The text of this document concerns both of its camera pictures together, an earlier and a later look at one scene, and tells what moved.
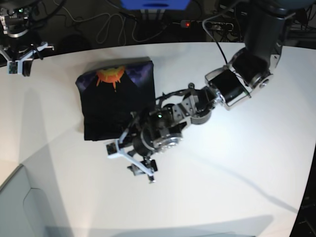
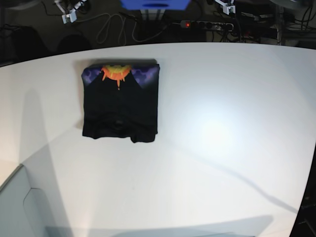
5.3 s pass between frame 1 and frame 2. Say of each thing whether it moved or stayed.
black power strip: stayed
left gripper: moved
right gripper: moved
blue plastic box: stayed
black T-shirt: moved
